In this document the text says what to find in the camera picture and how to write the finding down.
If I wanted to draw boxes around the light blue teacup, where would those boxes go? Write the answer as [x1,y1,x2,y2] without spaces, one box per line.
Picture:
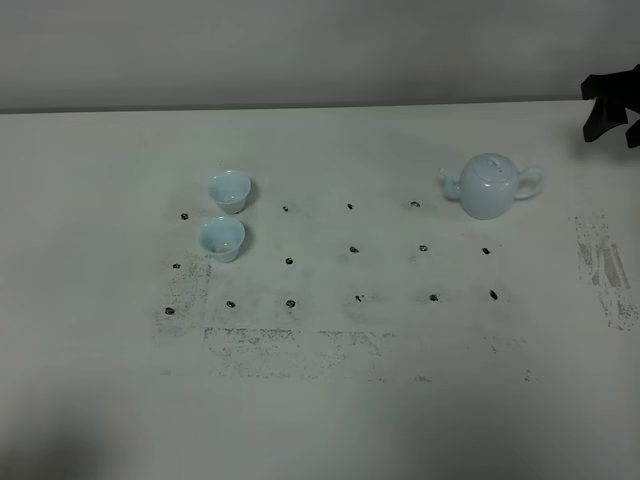
[208,170,252,215]
[198,217,246,263]

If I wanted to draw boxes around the near light blue teacup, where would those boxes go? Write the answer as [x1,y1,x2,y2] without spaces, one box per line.
[198,217,246,263]

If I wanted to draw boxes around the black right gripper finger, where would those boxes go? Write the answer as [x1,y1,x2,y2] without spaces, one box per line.
[580,65,639,148]
[582,98,628,143]

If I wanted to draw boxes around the light blue porcelain teapot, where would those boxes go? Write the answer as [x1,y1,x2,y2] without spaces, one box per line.
[439,153,544,220]

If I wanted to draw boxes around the far light blue teacup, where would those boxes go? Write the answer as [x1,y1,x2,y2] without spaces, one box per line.
[208,170,252,215]

